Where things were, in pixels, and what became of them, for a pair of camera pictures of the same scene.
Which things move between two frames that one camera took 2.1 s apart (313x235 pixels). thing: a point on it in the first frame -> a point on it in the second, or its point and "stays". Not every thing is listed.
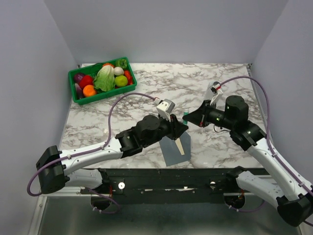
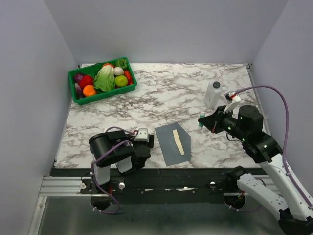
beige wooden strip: x=180 y=146 stays
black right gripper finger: x=197 y=117 -> x=211 y=121
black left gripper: x=176 y=129 -> x=149 y=144
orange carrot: x=127 y=73 stays
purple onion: x=78 y=77 stays
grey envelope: x=176 y=151 stays
